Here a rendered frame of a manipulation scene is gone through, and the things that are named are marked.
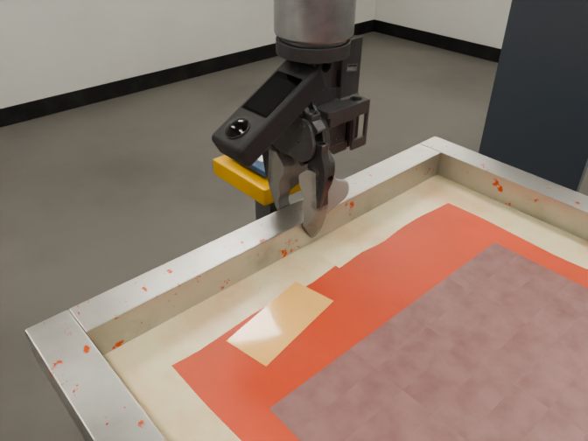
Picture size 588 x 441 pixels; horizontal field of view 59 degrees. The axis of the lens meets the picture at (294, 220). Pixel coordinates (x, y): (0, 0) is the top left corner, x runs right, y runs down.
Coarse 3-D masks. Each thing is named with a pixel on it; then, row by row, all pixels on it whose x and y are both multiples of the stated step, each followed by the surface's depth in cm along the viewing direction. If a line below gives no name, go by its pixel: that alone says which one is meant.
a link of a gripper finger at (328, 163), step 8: (320, 144) 51; (328, 144) 51; (320, 152) 51; (328, 152) 51; (312, 160) 52; (320, 160) 51; (328, 160) 51; (312, 168) 53; (320, 168) 52; (328, 168) 52; (320, 176) 52; (328, 176) 52; (320, 184) 53; (328, 184) 53; (320, 192) 53; (320, 200) 54
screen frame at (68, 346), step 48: (432, 144) 74; (384, 192) 66; (480, 192) 70; (528, 192) 64; (576, 192) 63; (240, 240) 55; (288, 240) 57; (144, 288) 49; (192, 288) 50; (48, 336) 44; (96, 336) 45; (96, 384) 40; (96, 432) 36; (144, 432) 36
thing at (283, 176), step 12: (276, 156) 56; (288, 156) 57; (276, 168) 57; (288, 168) 57; (300, 168) 61; (276, 180) 58; (288, 180) 59; (276, 192) 59; (288, 192) 60; (276, 204) 60; (288, 204) 61
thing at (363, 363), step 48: (336, 288) 54; (336, 336) 48; (384, 336) 48; (432, 336) 48; (192, 384) 44; (240, 384) 44; (288, 384) 44; (336, 384) 44; (384, 384) 44; (432, 384) 44; (480, 384) 44; (240, 432) 40; (288, 432) 40; (336, 432) 40; (384, 432) 40; (432, 432) 40; (480, 432) 40; (528, 432) 40; (576, 432) 40
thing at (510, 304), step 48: (432, 240) 61; (480, 240) 61; (384, 288) 54; (432, 288) 54; (480, 288) 54; (528, 288) 54; (576, 288) 54; (480, 336) 48; (528, 336) 49; (576, 336) 49; (528, 384) 44; (576, 384) 44
